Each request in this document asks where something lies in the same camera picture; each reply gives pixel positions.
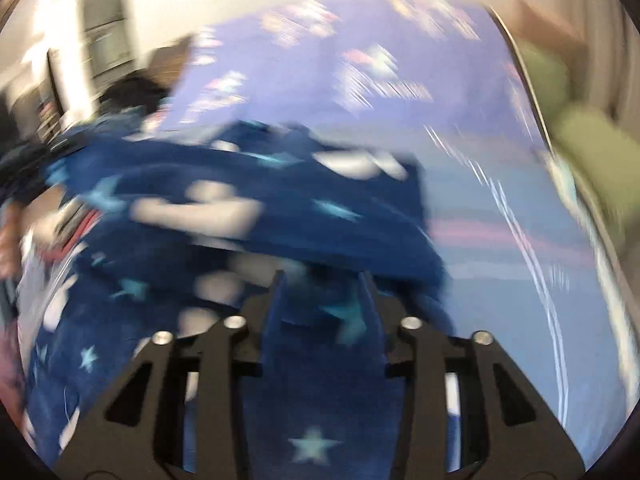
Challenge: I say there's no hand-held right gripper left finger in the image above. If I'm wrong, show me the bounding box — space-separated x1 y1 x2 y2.
54 270 288 480

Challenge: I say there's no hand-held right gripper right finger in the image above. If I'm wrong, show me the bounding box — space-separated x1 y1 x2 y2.
357 270 587 480

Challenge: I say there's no blue fleece garment with stars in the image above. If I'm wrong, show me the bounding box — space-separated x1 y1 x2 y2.
22 120 456 480

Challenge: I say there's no person's left forearm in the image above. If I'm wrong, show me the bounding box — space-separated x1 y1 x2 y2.
0 205 26 281

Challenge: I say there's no pink striped cloth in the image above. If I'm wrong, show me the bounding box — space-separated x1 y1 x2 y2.
40 210 101 266

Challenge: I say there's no dark cloth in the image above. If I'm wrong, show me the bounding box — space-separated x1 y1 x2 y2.
97 72 171 116

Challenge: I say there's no purple printed blanket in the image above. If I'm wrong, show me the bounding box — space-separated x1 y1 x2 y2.
170 0 631 461

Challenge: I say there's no green pillow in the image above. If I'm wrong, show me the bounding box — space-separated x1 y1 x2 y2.
515 40 571 111
545 105 640 281

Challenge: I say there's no tan pillow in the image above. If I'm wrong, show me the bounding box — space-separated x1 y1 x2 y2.
505 0 586 46

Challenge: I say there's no dark wall cabinet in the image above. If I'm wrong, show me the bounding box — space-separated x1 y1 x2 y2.
80 0 128 91

